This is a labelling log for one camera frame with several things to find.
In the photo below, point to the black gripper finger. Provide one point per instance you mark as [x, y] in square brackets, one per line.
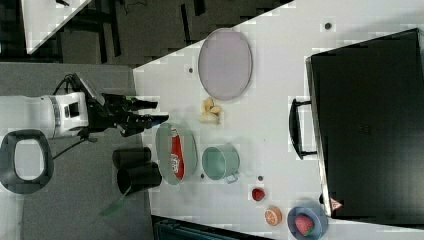
[138, 104]
[148, 121]

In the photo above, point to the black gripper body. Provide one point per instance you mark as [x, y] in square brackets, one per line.
[109, 111]

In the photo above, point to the red plush ketchup bottle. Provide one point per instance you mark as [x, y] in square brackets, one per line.
[177, 160]

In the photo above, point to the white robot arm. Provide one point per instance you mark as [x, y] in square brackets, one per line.
[81, 111]

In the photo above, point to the green oval strainer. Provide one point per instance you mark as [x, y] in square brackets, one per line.
[163, 145]

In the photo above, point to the black cylinder upper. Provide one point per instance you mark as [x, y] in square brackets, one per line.
[131, 158]

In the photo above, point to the black cylinder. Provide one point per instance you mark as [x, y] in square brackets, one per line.
[131, 158]
[131, 180]

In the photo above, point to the black cylinder lower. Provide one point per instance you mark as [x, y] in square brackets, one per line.
[131, 180]

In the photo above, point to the yellow peeled banana toy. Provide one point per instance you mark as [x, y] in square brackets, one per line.
[210, 112]

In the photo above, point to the green spatula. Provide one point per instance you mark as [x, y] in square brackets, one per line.
[116, 205]

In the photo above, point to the green toy pot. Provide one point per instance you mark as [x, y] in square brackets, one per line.
[221, 163]

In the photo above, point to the lilac oval plate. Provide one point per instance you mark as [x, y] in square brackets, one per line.
[225, 64]

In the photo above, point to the red strawberry toy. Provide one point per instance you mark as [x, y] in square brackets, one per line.
[258, 194]

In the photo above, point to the orange slice toy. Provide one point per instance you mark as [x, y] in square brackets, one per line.
[273, 216]

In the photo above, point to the blue bowl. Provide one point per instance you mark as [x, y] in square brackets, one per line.
[318, 217]

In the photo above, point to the red fruit in bowl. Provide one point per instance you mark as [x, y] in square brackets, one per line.
[304, 224]

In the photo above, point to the black oven appliance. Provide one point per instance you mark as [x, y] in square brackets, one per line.
[368, 113]

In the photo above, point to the grey ring stand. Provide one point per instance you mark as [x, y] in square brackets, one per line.
[8, 175]

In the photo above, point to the black oven handle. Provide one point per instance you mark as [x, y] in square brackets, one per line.
[295, 129]

